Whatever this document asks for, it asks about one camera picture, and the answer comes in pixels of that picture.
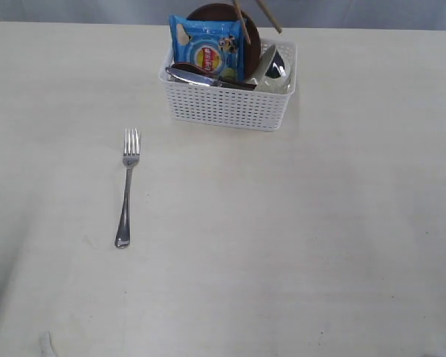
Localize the silver metal fork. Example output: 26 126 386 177
114 129 140 248

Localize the silver metal table knife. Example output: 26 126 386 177
165 67 256 91

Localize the dark wooden spoon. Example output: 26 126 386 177
171 62 212 77

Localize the brown wooden chopstick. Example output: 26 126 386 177
256 0 282 34
232 0 251 45

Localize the white perforated plastic basket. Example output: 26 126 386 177
158 38 297 132

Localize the glossy ceramic bowl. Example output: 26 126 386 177
245 45 291 94

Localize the blue chips snack bag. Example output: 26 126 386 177
169 15 245 80

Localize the brown round wooden plate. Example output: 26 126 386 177
187 3 261 79

